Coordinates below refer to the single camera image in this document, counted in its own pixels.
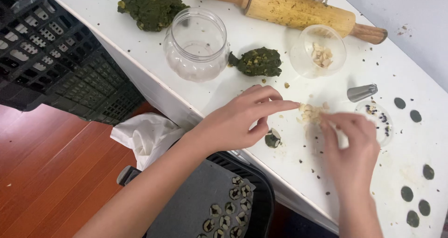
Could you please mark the person's right hand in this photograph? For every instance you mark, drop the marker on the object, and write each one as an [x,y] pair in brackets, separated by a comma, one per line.
[353,154]

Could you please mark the person's left hand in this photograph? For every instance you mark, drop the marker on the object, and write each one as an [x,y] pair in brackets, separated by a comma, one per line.
[227,126]

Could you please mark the person's right fingers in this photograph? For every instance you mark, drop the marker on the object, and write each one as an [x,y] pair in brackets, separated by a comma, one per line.
[332,126]

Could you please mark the pile of almond slices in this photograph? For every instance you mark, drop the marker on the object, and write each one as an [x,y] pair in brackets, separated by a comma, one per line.
[309,114]

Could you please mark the metal piping nozzle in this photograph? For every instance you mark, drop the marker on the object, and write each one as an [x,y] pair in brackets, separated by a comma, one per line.
[360,93]

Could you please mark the clear plastic lid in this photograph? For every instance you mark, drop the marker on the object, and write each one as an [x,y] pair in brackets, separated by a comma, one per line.
[379,129]

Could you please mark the dark seeds on lid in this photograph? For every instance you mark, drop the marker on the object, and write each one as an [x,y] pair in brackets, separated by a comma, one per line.
[384,119]

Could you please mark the single almond-topped green cookie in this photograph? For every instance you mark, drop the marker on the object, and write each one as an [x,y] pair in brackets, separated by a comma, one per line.
[272,139]

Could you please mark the almond slices in cup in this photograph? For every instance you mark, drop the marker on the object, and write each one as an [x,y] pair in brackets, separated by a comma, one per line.
[322,56]

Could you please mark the green dough disc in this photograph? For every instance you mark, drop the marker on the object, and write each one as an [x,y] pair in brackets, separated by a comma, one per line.
[428,172]
[424,208]
[400,103]
[407,194]
[413,219]
[415,116]

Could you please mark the small green dough lump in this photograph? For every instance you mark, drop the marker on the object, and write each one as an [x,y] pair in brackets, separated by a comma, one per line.
[259,61]

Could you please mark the black baking tray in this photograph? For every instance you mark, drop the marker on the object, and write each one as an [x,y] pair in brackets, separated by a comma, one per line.
[262,196]

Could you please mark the wooden rolling pin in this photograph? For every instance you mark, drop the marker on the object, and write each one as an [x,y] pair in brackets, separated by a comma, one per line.
[297,10]

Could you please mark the group of decorated cookies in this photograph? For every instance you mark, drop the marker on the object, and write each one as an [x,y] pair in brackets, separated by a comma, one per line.
[227,213]

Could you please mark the clear plastic jar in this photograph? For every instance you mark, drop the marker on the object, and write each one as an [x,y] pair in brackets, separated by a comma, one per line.
[196,49]

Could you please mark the grey tray liner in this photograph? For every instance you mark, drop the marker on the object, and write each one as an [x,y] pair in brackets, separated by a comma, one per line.
[189,203]

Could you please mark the white crumpled cloth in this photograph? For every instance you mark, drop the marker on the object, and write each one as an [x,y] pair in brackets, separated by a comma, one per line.
[147,136]

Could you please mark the large green dough lump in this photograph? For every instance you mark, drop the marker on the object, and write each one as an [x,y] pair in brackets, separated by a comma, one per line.
[150,9]

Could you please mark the black plastic crate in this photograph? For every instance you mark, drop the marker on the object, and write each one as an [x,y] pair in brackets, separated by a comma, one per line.
[52,56]

